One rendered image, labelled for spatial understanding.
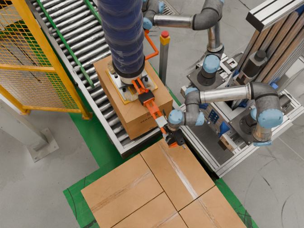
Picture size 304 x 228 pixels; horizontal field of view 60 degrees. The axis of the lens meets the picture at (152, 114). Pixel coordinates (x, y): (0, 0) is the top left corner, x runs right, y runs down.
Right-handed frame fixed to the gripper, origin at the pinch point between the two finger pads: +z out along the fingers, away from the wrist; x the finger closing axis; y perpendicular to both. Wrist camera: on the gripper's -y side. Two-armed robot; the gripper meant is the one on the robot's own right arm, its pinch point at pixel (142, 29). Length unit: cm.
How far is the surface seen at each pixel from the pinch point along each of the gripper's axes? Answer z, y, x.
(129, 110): 12, 52, -40
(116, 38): -52, 37, -33
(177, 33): 122, -62, 82
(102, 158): 119, 44, -79
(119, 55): -32, 35, -33
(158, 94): 12, 51, -14
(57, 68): 13, -9, -73
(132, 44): -44, 40, -26
